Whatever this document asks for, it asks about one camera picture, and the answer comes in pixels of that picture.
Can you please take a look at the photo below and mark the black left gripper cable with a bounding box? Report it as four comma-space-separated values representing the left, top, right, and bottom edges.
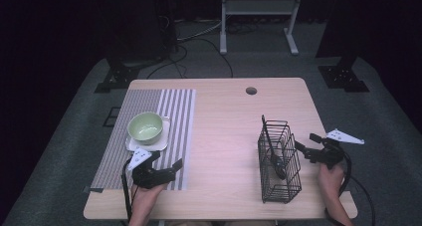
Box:
120, 157, 134, 222

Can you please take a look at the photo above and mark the person's left hand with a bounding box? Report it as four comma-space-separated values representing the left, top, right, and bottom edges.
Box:
131, 182, 169, 206

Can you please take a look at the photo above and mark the black wire basket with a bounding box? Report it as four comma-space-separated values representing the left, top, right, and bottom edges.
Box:
257, 114, 303, 204

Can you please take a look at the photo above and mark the dark cabinet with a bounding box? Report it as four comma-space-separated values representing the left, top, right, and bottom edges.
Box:
105, 0, 178, 65

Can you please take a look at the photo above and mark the black floor cable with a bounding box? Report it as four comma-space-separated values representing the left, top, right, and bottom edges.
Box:
145, 36, 234, 80

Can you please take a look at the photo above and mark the dark tape piece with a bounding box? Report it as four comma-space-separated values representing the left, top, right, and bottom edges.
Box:
83, 185, 105, 194

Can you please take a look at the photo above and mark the grey striped placemat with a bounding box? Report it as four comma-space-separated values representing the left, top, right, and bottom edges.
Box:
90, 88, 197, 191

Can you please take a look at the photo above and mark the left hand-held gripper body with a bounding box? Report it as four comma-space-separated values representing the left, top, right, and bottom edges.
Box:
127, 148, 177, 190

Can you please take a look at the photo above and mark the black stand base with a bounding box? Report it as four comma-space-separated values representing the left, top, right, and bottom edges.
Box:
94, 58, 141, 95
317, 64, 370, 94

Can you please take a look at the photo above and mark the green bowl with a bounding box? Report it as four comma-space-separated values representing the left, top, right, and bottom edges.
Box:
126, 112, 164, 146

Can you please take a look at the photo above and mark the black tape square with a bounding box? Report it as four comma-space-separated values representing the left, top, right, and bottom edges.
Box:
102, 106, 122, 128

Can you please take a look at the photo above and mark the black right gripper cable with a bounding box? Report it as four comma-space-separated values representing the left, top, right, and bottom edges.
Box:
323, 150, 376, 226

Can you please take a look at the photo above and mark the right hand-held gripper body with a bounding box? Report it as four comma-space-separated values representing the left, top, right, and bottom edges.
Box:
308, 128, 365, 170

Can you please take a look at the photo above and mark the person's right hand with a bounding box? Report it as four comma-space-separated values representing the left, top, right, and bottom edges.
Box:
317, 162, 346, 201

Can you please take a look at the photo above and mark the grey floor cable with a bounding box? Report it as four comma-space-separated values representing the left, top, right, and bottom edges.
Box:
176, 19, 224, 43

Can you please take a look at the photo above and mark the white square plate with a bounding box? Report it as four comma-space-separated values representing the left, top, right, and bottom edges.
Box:
124, 115, 171, 152

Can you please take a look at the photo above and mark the black ladle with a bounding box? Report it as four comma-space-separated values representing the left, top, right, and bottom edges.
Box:
260, 114, 289, 181

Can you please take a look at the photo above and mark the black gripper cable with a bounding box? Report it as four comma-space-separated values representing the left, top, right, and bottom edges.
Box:
323, 150, 376, 226
120, 157, 134, 222

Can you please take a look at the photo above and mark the white metal stand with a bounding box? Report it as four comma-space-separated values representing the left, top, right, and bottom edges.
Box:
218, 0, 305, 57

